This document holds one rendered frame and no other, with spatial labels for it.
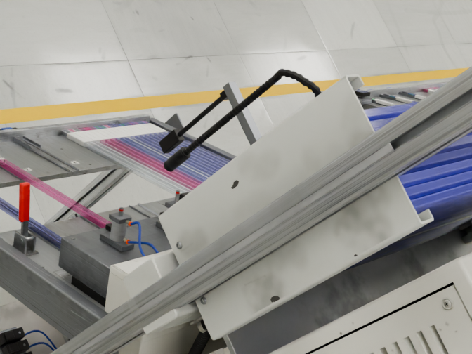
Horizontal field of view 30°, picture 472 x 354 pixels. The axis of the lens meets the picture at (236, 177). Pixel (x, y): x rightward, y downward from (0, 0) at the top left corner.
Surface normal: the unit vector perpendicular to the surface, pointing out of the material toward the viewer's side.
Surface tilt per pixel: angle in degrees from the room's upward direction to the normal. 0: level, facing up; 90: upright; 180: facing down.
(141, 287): 90
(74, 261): 90
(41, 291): 90
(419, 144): 90
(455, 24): 0
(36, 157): 42
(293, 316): 0
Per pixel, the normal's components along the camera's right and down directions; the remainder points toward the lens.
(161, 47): 0.61, -0.45
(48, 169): 0.17, -0.93
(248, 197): -0.68, 0.14
